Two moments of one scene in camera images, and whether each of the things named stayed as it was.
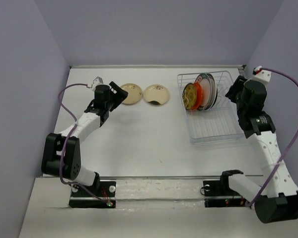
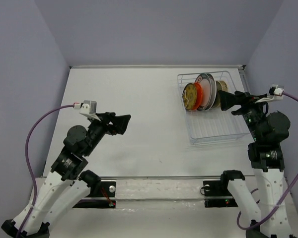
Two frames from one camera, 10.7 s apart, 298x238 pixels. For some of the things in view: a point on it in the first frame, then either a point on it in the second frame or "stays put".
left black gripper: [119, 96] -> [120, 122]
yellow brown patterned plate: [189, 95] stays put
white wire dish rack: [219, 125] stays put
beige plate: [134, 93] -> [219, 88]
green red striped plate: [213, 87] stays put
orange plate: [199, 95] stays put
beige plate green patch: [156, 94] -> [224, 86]
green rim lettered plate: [204, 80] stays put
